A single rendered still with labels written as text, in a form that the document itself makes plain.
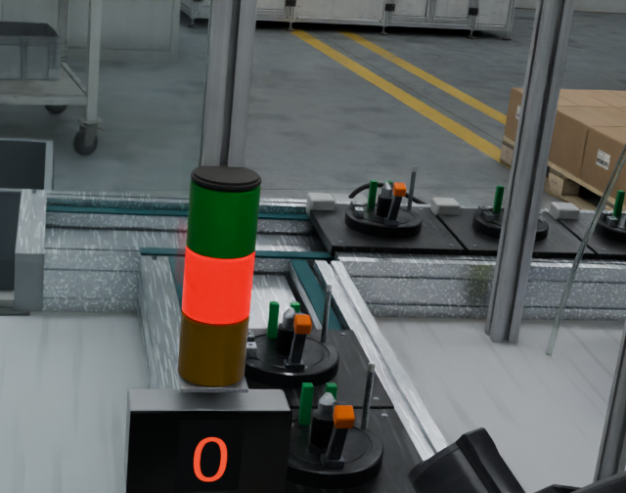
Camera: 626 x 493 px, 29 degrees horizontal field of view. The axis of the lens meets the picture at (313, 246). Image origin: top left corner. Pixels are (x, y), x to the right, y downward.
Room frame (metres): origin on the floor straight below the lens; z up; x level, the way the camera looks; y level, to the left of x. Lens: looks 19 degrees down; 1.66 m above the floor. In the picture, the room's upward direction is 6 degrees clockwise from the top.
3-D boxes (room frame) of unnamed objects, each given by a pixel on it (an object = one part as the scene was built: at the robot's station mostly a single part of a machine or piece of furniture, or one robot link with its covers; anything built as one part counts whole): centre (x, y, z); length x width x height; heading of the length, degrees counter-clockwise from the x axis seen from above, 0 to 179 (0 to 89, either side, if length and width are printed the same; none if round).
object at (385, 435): (1.25, -0.03, 1.01); 0.24 x 0.24 x 0.13; 13
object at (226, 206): (0.83, 0.07, 1.38); 0.05 x 0.05 x 0.05
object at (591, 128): (6.01, -1.53, 0.20); 1.20 x 0.80 x 0.41; 21
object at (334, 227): (2.13, -0.12, 1.01); 0.24 x 0.24 x 0.13; 13
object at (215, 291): (0.83, 0.07, 1.33); 0.05 x 0.05 x 0.05
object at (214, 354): (0.83, 0.07, 1.28); 0.05 x 0.05 x 0.05
